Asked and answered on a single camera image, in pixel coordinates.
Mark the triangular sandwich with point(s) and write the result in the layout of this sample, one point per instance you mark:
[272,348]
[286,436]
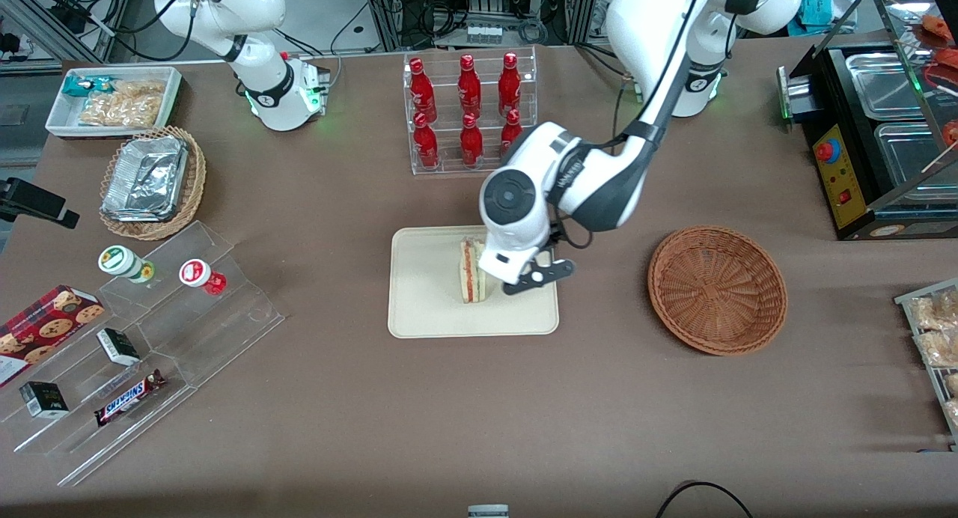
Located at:
[471,275]

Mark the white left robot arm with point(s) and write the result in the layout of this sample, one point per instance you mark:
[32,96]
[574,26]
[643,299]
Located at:
[599,185]

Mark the beige plastic tray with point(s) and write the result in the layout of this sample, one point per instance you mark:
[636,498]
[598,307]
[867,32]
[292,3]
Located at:
[426,293]

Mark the round brown wicker basket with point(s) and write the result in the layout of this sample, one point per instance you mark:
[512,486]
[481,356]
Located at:
[715,290]

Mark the oval tan wicker basket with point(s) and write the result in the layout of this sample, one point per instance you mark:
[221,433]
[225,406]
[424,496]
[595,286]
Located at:
[196,181]

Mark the tray of packaged pastries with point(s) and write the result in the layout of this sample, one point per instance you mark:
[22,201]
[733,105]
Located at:
[917,353]

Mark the clear acrylic bottle rack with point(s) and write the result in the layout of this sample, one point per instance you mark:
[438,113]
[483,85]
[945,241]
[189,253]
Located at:
[449,162]

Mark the red cola bottle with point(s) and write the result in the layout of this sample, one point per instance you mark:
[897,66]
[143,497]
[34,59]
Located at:
[510,132]
[421,91]
[471,144]
[426,145]
[469,87]
[510,85]

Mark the clear acrylic stepped display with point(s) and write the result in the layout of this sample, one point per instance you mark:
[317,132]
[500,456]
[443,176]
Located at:
[209,338]

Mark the red capped small jar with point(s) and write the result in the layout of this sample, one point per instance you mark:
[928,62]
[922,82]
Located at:
[196,272]

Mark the black food warmer machine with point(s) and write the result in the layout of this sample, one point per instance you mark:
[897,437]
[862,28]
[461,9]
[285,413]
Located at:
[842,181]

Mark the stacked aluminium foil containers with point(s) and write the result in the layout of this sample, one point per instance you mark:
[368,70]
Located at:
[146,180]

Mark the green capped small jar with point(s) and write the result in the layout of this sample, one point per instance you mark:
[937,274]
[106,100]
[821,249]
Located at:
[118,260]

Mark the small black box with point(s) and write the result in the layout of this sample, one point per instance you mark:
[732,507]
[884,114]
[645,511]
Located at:
[43,400]
[118,346]

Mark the Snickers chocolate bar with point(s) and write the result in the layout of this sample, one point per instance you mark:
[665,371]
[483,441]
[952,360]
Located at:
[129,398]

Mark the teal plastic bag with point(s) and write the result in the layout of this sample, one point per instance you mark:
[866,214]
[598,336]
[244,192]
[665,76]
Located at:
[823,13]

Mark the clear bag of crackers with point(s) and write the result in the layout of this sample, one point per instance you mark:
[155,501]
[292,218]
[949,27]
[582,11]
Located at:
[123,105]

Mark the steel food pan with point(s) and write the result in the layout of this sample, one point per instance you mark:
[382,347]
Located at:
[887,84]
[913,155]

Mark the clear bag of pastry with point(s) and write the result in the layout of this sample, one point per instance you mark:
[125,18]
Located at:
[939,348]
[935,312]

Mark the teal snack packet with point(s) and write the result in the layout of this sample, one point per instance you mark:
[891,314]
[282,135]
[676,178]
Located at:
[78,85]

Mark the red plaid cookie box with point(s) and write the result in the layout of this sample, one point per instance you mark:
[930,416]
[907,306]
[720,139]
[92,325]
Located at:
[45,331]

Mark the white rectangular snack bin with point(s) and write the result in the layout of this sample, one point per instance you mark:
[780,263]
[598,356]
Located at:
[60,121]

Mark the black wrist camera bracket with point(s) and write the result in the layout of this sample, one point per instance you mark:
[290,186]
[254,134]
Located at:
[540,275]

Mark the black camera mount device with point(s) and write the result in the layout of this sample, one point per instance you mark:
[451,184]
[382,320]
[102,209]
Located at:
[30,200]

